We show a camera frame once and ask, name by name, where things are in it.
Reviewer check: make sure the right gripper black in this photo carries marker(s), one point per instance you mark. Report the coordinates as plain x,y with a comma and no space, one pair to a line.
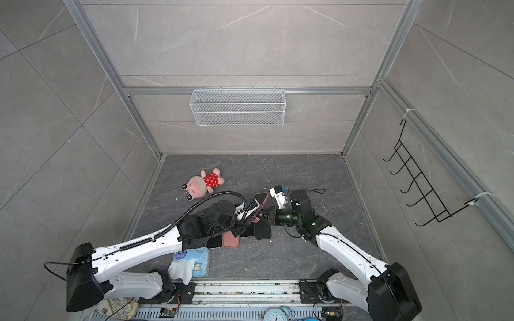
274,214

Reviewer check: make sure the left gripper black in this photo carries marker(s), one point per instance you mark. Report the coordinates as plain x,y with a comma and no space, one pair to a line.
243,226

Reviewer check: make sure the black phone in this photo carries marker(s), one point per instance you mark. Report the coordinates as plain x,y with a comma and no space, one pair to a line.
249,232

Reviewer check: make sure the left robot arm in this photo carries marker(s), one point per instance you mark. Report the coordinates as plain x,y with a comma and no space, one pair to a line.
91,273

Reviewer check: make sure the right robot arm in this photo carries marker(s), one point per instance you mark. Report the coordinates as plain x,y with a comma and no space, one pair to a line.
384,291

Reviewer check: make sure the pink pig plush toy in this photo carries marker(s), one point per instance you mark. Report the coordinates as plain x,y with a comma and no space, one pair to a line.
199,186

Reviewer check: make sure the blue tissue pack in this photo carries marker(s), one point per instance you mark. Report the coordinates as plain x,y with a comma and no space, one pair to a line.
189,264

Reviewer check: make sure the blue round clock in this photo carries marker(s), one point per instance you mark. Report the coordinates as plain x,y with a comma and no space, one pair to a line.
277,314

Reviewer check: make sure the crumpled patterned cloth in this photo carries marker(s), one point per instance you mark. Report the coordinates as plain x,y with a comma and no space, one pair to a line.
118,308

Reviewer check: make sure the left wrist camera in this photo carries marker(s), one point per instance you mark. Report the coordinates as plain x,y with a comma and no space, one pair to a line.
243,211

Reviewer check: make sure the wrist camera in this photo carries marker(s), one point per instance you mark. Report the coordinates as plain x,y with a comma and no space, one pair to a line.
279,194
243,211

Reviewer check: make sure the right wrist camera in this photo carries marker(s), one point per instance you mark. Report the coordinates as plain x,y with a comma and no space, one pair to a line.
279,194

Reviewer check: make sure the aluminium mounting rail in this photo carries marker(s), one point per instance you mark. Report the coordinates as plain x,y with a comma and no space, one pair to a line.
151,287

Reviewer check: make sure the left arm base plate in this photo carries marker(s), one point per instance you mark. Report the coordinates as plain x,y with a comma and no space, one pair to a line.
180,293

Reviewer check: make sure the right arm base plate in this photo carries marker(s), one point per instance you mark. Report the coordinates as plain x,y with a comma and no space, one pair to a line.
312,292

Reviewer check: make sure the white wire basket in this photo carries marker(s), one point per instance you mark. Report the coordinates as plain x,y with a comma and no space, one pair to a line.
244,107

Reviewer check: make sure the black wire hook rack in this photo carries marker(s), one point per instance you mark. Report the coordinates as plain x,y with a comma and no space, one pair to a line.
419,181

